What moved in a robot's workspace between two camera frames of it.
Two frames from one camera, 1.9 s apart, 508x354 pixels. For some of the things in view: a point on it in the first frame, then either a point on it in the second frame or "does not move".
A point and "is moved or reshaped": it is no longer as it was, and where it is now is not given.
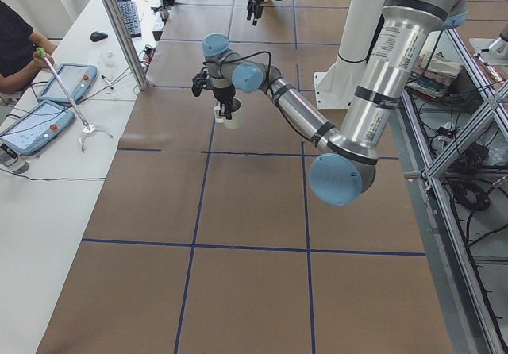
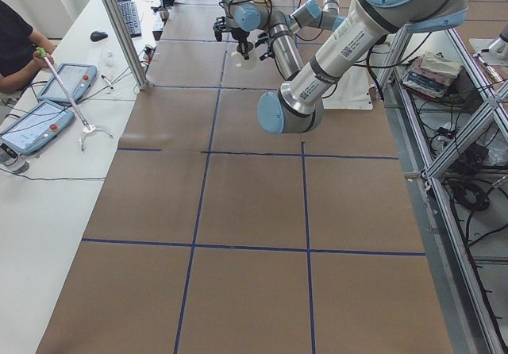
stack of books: x=432 y=74 does not move
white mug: x=234 y=122 is moved or reshaped
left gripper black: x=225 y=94 → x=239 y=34
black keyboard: x=130 y=17 does not move
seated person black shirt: x=23 y=51 does not move
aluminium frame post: x=121 y=32 does not move
